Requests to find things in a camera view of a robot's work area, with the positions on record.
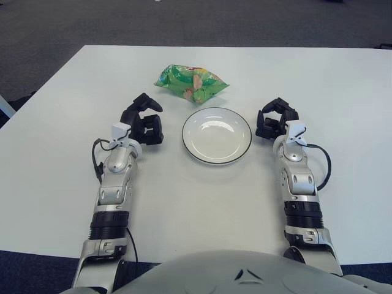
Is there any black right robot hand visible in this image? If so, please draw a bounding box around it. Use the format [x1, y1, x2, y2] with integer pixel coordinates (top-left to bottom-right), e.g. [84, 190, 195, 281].
[255, 97, 300, 140]

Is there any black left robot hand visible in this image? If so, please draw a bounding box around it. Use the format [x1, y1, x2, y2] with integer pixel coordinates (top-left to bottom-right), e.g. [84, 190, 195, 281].
[119, 93, 165, 146]

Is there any green snack chip bag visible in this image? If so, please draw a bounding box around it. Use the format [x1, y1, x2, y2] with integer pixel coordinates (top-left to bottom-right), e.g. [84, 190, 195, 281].
[153, 63, 230, 104]

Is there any white plate black rim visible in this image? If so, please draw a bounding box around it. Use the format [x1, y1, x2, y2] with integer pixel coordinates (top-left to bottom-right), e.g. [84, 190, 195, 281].
[181, 107, 252, 167]

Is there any white panel blue edge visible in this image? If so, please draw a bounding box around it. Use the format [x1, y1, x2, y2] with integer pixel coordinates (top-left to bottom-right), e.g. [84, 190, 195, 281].
[0, 94, 16, 119]

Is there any grey robot torso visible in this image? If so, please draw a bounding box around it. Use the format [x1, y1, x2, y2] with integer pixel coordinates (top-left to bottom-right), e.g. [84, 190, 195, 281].
[69, 249, 392, 294]

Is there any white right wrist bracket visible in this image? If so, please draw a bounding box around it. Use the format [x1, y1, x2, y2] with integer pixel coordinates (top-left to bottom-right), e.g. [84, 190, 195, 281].
[284, 119, 307, 146]

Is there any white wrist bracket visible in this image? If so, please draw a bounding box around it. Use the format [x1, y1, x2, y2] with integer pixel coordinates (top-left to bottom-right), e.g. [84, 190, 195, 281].
[284, 119, 307, 146]
[111, 122, 132, 145]

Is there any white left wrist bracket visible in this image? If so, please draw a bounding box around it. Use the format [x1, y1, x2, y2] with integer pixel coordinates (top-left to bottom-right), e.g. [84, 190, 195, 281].
[111, 122, 132, 145]

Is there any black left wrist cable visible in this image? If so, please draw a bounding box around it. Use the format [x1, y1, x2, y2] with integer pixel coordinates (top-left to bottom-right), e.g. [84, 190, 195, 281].
[91, 130, 131, 184]

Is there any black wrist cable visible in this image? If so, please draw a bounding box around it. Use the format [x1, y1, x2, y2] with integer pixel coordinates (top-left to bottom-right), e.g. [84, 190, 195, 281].
[91, 130, 131, 184]
[306, 143, 331, 190]

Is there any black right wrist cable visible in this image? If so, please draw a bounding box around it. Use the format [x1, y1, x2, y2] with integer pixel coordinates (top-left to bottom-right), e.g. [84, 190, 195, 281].
[306, 143, 331, 190]

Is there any black left elbow cable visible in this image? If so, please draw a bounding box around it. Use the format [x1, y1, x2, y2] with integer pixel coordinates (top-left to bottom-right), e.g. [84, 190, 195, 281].
[125, 225, 139, 263]

